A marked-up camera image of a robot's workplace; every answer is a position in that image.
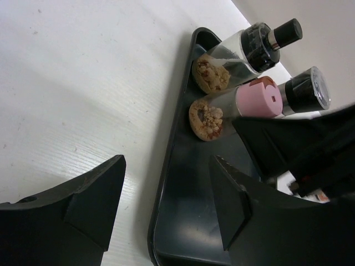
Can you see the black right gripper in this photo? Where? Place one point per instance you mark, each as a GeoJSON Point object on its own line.
{"type": "Point", "coordinates": [327, 163]}

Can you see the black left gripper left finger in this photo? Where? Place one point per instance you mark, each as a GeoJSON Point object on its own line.
{"type": "Point", "coordinates": [69, 224]}

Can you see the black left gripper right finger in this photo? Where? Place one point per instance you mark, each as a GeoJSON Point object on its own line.
{"type": "Point", "coordinates": [260, 225]}

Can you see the pink cap spice bottle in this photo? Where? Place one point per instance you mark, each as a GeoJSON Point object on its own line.
{"type": "Point", "coordinates": [211, 116]}

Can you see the black knob spice bottle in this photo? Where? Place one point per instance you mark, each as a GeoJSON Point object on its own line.
{"type": "Point", "coordinates": [243, 56]}

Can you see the black rectangular tray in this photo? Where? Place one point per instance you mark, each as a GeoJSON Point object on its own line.
{"type": "Point", "coordinates": [183, 229]}

